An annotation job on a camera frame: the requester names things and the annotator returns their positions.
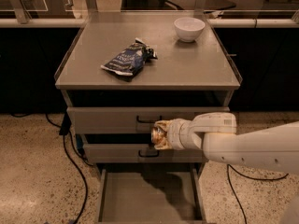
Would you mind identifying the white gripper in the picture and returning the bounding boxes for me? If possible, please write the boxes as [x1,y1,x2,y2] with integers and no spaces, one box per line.
[154,119,192,150]

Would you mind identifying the blue chip bag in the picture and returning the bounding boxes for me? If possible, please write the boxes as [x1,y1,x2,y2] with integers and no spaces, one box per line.
[101,38,157,77]

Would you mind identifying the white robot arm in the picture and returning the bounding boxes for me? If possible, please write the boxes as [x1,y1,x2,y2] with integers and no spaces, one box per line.
[151,112,299,175]

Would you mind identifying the middle grey drawer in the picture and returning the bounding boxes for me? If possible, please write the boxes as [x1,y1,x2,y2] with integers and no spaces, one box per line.
[83,144,207,163]

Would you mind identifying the white horizontal rail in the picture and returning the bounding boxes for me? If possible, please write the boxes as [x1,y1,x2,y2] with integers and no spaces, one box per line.
[0,19,299,29]

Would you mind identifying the grey drawer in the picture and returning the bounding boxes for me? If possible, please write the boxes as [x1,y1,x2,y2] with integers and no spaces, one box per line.
[83,144,207,163]
[94,165,215,224]
[67,107,229,134]

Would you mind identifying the bottom grey drawer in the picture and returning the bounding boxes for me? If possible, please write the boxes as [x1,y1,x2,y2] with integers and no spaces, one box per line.
[94,165,215,224]

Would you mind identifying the grey drawer cabinet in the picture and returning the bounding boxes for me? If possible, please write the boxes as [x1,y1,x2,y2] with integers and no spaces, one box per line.
[53,10,243,224]

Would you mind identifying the top grey drawer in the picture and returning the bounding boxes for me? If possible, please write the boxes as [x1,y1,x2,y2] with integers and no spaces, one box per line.
[67,107,229,134]

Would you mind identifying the orange soda can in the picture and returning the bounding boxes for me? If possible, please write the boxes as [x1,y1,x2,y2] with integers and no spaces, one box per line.
[151,127,164,145]

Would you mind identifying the white bowl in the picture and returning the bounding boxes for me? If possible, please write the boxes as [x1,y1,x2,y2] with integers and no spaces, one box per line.
[174,17,206,42]

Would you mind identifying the black power adapter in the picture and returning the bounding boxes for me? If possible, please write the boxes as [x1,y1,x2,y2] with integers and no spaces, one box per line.
[59,113,71,135]

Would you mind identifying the black cable on left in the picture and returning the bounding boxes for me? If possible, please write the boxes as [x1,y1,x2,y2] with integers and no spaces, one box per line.
[9,113,94,224]

